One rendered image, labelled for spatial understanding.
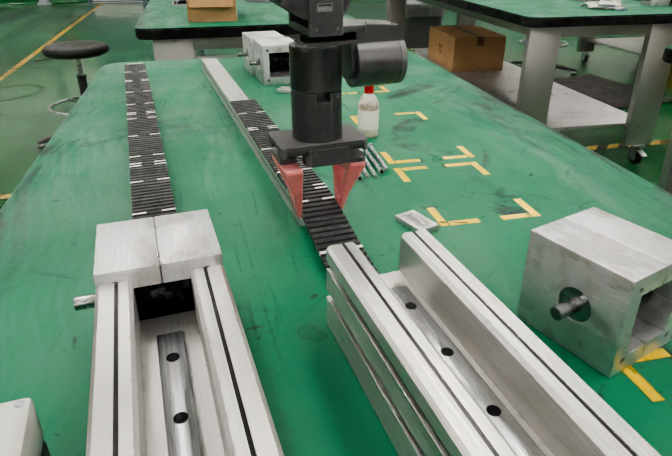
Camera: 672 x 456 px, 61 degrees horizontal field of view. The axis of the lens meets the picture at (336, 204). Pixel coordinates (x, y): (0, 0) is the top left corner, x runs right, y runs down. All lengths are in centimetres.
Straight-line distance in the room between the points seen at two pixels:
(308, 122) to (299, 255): 15
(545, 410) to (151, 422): 25
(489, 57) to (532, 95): 139
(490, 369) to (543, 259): 14
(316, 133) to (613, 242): 31
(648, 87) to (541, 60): 64
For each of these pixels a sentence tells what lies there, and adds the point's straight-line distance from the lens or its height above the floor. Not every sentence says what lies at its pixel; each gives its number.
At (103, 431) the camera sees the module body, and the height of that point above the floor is 86.
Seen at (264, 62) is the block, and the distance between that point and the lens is 140.
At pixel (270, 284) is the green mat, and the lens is 61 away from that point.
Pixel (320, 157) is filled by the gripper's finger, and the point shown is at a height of 89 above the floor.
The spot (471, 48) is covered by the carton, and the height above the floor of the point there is 38.
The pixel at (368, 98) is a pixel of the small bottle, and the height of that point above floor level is 85.
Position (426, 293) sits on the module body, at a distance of 50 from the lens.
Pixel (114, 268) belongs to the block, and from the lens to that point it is 48.
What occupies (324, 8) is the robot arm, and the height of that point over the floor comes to 105.
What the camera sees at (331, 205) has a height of 81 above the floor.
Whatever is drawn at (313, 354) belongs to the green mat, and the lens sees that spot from 51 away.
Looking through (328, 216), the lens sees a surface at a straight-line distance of 68.
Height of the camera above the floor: 111
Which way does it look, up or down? 26 degrees down
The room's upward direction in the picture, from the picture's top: straight up
